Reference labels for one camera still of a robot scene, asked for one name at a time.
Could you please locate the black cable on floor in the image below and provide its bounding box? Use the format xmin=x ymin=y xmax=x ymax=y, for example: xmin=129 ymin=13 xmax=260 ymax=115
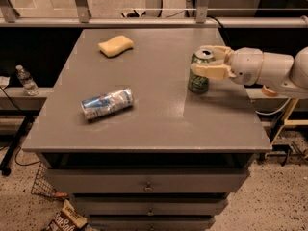
xmin=0 ymin=87 xmax=41 ymax=167

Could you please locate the wire mesh basket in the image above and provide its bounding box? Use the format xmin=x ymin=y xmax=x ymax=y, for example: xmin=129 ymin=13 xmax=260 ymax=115
xmin=31 ymin=163 xmax=56 ymax=199

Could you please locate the roll of tan tape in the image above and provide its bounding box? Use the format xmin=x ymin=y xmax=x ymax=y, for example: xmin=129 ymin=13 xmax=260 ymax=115
xmin=261 ymin=86 xmax=278 ymax=97

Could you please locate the snack chip bag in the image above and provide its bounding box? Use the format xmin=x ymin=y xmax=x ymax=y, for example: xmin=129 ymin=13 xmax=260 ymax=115
xmin=41 ymin=200 xmax=88 ymax=231

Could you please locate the clear plastic water bottle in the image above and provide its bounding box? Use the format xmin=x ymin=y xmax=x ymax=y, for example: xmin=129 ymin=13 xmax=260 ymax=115
xmin=15 ymin=65 xmax=39 ymax=96

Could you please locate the green soda can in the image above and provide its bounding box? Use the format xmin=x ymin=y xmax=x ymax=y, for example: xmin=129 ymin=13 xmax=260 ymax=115
xmin=188 ymin=46 xmax=216 ymax=94

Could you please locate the blue silver soda can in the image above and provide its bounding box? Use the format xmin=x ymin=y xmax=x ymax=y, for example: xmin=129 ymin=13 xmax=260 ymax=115
xmin=81 ymin=88 xmax=134 ymax=119

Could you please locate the yellow sponge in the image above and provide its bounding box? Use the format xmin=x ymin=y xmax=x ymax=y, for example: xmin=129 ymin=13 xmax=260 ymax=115
xmin=98 ymin=36 xmax=134 ymax=58

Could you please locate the grey drawer cabinet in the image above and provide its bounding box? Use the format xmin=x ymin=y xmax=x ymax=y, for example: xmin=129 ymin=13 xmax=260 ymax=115
xmin=23 ymin=29 xmax=270 ymax=231

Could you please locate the yellow metal stand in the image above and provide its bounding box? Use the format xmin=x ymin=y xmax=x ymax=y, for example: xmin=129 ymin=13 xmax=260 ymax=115
xmin=266 ymin=98 xmax=308 ymax=161

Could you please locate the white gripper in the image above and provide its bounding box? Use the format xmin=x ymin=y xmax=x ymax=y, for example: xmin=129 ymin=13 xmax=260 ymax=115
xmin=191 ymin=45 xmax=264 ymax=86

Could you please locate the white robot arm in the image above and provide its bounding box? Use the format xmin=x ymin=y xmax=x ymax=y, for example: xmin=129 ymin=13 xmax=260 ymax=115
xmin=191 ymin=45 xmax=308 ymax=99

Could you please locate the grey metal railing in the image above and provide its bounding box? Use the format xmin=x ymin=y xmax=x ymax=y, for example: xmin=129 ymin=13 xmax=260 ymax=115
xmin=0 ymin=0 xmax=308 ymax=28

